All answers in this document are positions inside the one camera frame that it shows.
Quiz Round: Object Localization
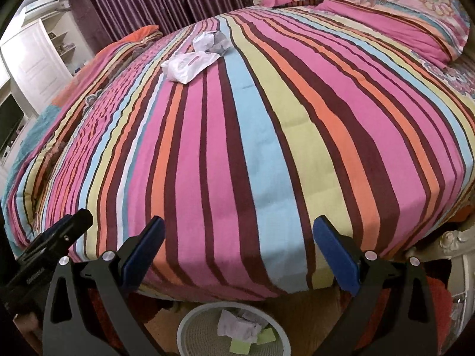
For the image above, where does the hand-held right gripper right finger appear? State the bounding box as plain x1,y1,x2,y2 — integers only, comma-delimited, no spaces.
313,215,439,356

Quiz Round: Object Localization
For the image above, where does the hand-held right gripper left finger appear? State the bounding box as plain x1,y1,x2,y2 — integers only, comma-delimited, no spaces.
42,216,166,356

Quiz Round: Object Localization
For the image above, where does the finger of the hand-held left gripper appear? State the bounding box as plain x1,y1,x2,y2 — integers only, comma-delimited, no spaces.
22,209,94,262

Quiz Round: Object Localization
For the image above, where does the white mesh wastebasket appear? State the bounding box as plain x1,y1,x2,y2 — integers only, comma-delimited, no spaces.
176,300,291,356

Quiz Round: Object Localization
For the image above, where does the small green and white box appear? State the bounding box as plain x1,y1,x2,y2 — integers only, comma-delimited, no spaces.
257,329,276,348

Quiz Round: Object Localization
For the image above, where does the red fuzzy cloth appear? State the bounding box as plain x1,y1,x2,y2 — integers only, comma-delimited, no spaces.
423,267,455,349

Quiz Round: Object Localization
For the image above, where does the striped colourful bedspread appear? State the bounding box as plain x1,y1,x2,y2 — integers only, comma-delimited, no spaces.
0,5,475,301

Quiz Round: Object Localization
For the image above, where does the white ornate bed footboard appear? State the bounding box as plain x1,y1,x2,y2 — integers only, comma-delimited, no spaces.
404,226,475,342

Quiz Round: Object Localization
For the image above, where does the flat screen television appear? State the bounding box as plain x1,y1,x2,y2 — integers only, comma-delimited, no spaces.
0,94,25,152

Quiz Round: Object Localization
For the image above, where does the white wardrobe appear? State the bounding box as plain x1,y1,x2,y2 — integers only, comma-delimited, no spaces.
0,18,93,119

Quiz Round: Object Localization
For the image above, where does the printed white plastic bag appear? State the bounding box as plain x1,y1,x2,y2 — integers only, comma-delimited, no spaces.
161,52,222,84

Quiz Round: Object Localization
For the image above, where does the floral bedsheet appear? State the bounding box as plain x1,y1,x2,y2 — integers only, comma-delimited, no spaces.
419,57,475,99

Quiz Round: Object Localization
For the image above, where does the crumpled grey-white paper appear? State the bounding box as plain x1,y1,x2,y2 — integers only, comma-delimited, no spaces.
192,31,233,55

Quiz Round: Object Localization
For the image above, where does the white air conditioner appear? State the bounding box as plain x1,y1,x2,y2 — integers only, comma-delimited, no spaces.
22,0,71,15

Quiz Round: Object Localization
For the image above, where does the purple curtain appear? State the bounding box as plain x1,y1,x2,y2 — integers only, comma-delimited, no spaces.
70,0,257,55

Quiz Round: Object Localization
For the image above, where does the pink floral pillow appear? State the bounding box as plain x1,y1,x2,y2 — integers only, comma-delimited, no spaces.
319,0,470,63

